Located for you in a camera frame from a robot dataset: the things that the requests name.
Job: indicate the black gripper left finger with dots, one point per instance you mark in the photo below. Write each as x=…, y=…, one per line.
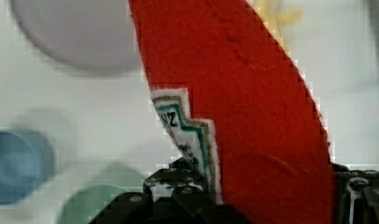
x=179, y=173

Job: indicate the blue round bowl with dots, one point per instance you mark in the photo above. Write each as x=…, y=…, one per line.
x=27, y=161

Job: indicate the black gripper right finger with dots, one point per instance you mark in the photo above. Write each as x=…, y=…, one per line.
x=356, y=196

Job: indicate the yellow plush banana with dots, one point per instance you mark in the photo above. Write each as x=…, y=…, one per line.
x=274, y=17

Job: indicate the green mug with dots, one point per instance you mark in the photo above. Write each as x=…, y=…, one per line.
x=88, y=201

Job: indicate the grey round plate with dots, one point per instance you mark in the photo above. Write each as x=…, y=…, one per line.
x=90, y=35

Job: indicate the red plush ketchup bottle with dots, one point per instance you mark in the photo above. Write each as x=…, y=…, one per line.
x=238, y=110

